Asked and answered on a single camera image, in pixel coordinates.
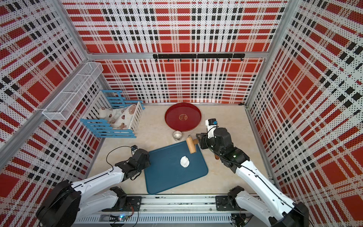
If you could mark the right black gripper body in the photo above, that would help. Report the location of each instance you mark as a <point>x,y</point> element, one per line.
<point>207,143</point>

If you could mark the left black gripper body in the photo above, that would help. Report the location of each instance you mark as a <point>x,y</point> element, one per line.
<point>146,163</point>

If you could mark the wooden rolling pin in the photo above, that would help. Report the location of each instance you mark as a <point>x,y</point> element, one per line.
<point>192,144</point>

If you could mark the white dough piece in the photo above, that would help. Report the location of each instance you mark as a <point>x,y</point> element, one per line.
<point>184,162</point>

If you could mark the teal plastic tray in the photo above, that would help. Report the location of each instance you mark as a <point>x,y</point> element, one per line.
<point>165,171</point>

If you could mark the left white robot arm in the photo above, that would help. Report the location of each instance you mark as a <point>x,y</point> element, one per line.
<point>69,202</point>

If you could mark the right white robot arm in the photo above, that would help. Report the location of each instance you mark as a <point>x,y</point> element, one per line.
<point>272,207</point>

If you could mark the round red tray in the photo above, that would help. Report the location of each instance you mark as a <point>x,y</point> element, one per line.
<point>183,117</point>

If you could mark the baby doll in crib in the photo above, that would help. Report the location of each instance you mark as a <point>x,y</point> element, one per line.
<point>118,118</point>

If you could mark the blue white toy crib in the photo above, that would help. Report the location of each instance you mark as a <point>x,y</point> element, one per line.
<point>112,99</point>

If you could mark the green circuit board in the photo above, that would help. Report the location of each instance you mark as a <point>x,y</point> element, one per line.
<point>118,218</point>

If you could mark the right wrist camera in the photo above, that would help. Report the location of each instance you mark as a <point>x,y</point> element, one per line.
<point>211,125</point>

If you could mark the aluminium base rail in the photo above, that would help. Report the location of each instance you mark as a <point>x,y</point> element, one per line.
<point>175,209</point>

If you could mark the black wall hook rail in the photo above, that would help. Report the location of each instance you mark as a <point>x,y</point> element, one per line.
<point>198,56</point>

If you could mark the white wire mesh basket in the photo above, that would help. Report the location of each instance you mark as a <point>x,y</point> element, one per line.
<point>64,104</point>

